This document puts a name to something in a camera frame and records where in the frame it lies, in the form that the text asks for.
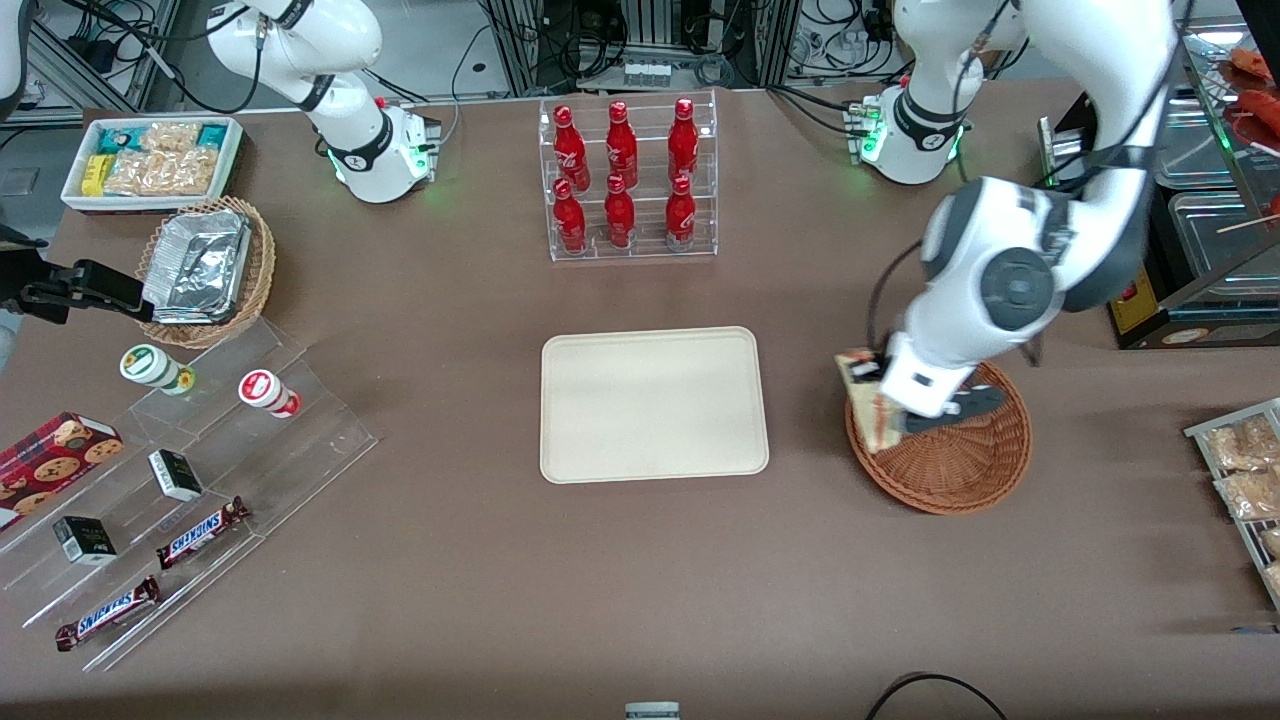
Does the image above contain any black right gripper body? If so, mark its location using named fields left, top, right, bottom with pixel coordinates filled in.
left=0, top=225, right=49, bottom=323

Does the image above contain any triangle sandwich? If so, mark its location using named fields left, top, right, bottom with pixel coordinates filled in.
left=834, top=347, right=903, bottom=455

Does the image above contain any silver foil tray stack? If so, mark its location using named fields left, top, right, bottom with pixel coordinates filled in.
left=141, top=209, right=252, bottom=327

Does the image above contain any brown wicker basket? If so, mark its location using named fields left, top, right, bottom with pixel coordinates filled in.
left=845, top=360, right=1033, bottom=517

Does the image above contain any light wicker basket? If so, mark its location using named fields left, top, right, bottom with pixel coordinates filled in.
left=135, top=196, right=277, bottom=351

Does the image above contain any cream plastic tray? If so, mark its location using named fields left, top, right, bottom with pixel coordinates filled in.
left=540, top=326, right=771, bottom=486

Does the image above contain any tray of packaged cookies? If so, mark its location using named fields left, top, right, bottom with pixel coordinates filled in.
left=1184, top=397, right=1280, bottom=613

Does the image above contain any white snack bin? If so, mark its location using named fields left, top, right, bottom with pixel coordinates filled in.
left=61, top=116, right=245, bottom=216

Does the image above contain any green lid snack cup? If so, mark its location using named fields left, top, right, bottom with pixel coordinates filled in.
left=119, top=343, right=197, bottom=397

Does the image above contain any rice cracker bag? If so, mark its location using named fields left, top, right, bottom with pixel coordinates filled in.
left=104, top=121, right=219, bottom=198

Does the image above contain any red cookie box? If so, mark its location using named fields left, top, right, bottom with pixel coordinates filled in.
left=0, top=411, right=126, bottom=532

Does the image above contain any red lid snack cup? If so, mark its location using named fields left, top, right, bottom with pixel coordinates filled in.
left=237, top=368, right=302, bottom=420

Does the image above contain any small black carton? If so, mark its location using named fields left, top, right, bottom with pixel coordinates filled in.
left=52, top=515, right=119, bottom=567
left=147, top=448, right=205, bottom=503

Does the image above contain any red cola bottle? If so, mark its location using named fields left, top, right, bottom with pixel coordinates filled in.
left=603, top=174, right=637, bottom=250
left=605, top=100, right=640, bottom=190
left=552, top=178, right=589, bottom=254
left=553, top=104, right=592, bottom=193
left=664, top=175, right=698, bottom=252
left=667, top=97, right=700, bottom=184

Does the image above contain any clear acrylic stepped display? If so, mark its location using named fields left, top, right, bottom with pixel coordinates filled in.
left=0, top=318, right=380, bottom=674

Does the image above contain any clear acrylic bottle rack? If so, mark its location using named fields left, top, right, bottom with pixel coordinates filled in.
left=538, top=90, right=720, bottom=264

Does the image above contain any Snickers chocolate bar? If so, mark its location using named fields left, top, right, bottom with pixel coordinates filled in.
left=155, top=496, right=252, bottom=571
left=54, top=575, right=163, bottom=653

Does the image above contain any clear bag of crackers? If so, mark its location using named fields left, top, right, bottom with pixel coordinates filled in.
left=1214, top=467, right=1280, bottom=523
left=1204, top=414, right=1280, bottom=472

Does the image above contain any red sausage on skewer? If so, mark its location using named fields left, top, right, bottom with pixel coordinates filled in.
left=1234, top=88, right=1280, bottom=153
left=1226, top=46, right=1280, bottom=85

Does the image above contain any aluminium equipment rack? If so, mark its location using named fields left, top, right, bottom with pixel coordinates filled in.
left=478, top=0, right=803, bottom=98

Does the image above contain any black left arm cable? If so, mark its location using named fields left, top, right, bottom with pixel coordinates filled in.
left=864, top=0, right=1201, bottom=353

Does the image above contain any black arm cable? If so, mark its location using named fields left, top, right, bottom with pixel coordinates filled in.
left=864, top=0, right=1201, bottom=353
left=55, top=0, right=269, bottom=115

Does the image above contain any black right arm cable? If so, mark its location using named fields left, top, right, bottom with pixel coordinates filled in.
left=55, top=0, right=269, bottom=115

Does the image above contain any black floor cable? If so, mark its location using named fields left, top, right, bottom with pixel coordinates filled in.
left=864, top=671, right=1012, bottom=720

